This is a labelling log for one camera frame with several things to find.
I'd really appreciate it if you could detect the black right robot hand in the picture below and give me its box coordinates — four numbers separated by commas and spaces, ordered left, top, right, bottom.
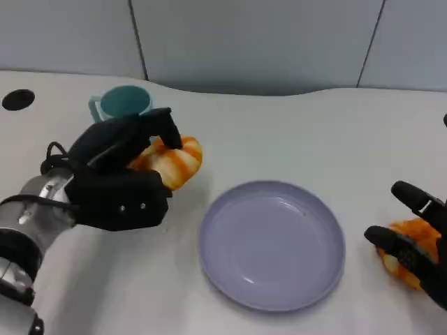
363, 180, 447, 311

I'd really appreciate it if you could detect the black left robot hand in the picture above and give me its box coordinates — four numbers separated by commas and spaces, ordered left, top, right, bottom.
64, 107, 184, 232

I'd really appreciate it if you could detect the orange and white bread roll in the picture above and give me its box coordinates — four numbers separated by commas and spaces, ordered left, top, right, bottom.
127, 134, 204, 191
375, 218, 441, 292

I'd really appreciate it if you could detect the pale green mug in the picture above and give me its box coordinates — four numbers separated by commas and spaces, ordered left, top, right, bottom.
88, 85, 156, 123

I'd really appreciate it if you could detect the lilac plate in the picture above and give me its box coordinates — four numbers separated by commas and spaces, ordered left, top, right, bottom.
198, 179, 346, 312

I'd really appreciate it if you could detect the grey partition panel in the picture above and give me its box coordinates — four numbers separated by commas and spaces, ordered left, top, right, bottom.
129, 0, 385, 97
356, 0, 447, 94
0, 0, 147, 82

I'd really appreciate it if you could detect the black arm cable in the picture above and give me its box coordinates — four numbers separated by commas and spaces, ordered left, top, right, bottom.
0, 141, 80, 212

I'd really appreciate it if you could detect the black table cable hole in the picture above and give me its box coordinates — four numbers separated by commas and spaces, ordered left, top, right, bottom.
1, 89, 36, 112

